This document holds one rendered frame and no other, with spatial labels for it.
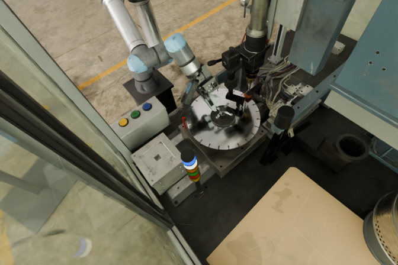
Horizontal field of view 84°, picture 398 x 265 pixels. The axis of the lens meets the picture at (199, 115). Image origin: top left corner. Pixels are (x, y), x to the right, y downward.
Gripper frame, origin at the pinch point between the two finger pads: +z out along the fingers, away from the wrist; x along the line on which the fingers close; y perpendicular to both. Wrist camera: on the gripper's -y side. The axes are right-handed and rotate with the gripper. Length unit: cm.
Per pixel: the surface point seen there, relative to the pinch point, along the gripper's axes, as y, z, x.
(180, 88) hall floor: 9, 36, 142
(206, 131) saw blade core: -8.3, 4.5, -3.5
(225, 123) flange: 0.3, 6.2, -5.1
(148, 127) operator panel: -28.9, -2.4, 23.2
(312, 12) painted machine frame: 32, -24, -33
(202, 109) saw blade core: -3.1, 0.0, 6.4
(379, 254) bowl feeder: 11, 57, -55
